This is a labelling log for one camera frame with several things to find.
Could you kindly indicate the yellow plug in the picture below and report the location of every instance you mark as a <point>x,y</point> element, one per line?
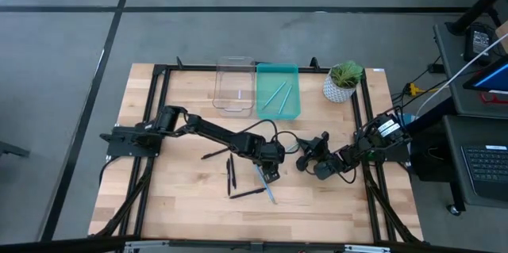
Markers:
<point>412,89</point>

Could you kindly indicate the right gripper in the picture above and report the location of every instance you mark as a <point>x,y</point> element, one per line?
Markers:
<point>327,167</point>

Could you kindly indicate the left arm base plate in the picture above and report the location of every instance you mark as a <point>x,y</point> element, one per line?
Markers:
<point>119,142</point>

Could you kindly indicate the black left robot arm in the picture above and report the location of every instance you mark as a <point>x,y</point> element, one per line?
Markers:
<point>222,134</point>

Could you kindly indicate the black caster wheel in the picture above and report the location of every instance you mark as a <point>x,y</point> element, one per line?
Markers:
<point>454,210</point>

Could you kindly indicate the black laptop keyboard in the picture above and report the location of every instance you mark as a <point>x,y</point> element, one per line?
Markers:
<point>488,169</point>

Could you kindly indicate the red item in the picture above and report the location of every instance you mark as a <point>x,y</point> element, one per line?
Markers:
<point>490,100</point>

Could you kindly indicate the green plant in patterned pot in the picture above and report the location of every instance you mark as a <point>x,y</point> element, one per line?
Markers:
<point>337,90</point>

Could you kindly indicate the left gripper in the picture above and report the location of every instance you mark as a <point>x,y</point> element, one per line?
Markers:
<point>266,152</point>

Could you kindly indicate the clear plastic bin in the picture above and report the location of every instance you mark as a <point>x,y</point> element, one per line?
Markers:
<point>234,86</point>

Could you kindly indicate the tablet with blue screen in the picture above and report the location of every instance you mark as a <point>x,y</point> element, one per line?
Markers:
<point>492,76</point>

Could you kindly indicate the black power brick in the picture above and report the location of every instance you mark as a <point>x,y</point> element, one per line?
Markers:
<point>436,68</point>

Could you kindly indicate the silver bracket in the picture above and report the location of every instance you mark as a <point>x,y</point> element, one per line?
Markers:
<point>367,249</point>
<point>147,247</point>

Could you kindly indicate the teal plastic bin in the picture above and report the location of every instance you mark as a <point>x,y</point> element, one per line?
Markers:
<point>270,110</point>

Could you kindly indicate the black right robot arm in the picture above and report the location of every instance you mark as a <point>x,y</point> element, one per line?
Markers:
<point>357,152</point>

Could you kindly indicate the black rig bar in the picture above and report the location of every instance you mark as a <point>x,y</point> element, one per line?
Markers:
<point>59,245</point>

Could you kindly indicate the black bag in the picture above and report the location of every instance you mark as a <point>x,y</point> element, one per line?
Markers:
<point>432,162</point>

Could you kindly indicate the blue box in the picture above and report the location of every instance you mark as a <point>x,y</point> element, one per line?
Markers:
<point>409,119</point>

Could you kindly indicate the blue pencil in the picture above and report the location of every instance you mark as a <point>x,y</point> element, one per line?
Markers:
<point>270,193</point>

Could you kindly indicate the black aluminium table frame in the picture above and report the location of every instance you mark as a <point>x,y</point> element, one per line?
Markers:
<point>190,67</point>

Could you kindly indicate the white sticker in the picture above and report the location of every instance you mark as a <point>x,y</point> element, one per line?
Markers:
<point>378,70</point>

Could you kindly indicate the black stand leg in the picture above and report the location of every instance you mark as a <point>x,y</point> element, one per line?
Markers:
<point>480,5</point>

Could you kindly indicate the grey desk with laptop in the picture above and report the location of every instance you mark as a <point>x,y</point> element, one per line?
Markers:
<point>452,158</point>

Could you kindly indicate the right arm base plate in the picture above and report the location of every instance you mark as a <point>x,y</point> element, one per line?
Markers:
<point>399,156</point>

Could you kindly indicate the grey chair leg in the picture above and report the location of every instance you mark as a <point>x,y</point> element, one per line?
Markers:
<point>14,150</point>

